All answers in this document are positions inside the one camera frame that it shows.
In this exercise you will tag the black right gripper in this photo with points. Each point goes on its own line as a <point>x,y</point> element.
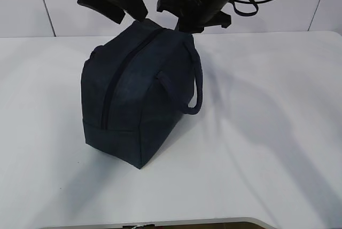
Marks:
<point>195,15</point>

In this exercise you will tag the navy blue lunch bag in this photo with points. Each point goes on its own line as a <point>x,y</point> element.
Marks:
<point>136,88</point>

